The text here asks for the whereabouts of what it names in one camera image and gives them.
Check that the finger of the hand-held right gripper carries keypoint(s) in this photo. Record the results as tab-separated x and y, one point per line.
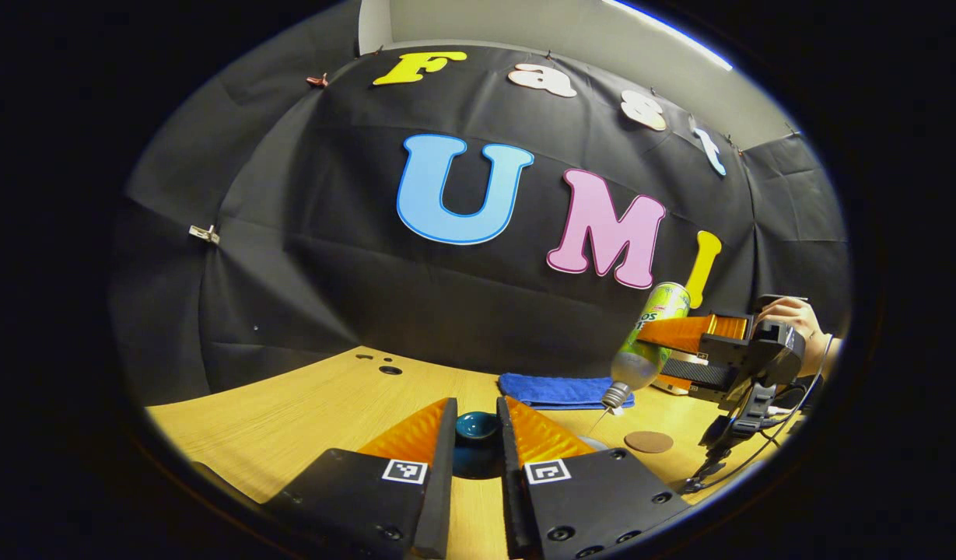
684	333
699	372

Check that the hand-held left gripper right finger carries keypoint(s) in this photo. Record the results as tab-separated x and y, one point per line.
513	498

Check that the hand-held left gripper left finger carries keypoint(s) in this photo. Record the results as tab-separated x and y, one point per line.
439	498

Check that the silver green-label water bottle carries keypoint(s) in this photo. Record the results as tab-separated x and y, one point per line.
645	350

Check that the teal teacup lid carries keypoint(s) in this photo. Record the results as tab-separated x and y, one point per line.
478	428

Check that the round brown coaster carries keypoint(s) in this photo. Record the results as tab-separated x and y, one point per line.
649	442

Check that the folded blue towel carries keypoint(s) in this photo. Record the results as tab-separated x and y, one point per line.
555	390

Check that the black backdrop cloth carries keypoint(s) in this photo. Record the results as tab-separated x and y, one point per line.
330	257

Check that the metal clip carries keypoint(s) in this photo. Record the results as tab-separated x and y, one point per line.
204	234

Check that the red clip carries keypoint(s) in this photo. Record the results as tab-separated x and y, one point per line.
317	80

